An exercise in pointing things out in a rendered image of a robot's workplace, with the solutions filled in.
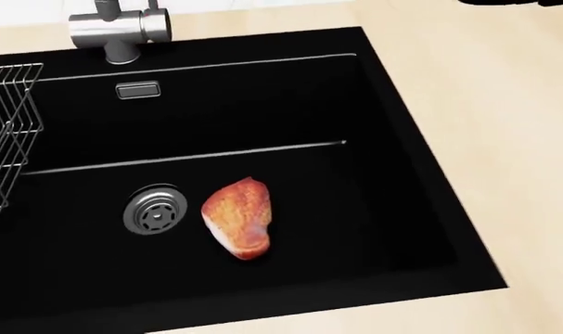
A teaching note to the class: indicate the brushed steel sink faucet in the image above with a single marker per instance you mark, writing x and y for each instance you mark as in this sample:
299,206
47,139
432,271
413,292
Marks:
118,29

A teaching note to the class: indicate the round steel sink drain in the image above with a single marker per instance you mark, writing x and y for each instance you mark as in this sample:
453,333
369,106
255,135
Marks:
155,209

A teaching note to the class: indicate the black rectangular kitchen sink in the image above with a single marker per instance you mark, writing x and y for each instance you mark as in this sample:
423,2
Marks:
309,115

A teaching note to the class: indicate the rectangular steel overflow plate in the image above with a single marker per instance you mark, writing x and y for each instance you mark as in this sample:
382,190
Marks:
138,89

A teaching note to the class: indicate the black appliance edge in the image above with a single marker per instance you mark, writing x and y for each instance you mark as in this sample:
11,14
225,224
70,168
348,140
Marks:
517,1

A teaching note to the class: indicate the browned raw meat piece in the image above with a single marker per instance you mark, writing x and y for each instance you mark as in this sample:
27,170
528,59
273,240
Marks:
239,217

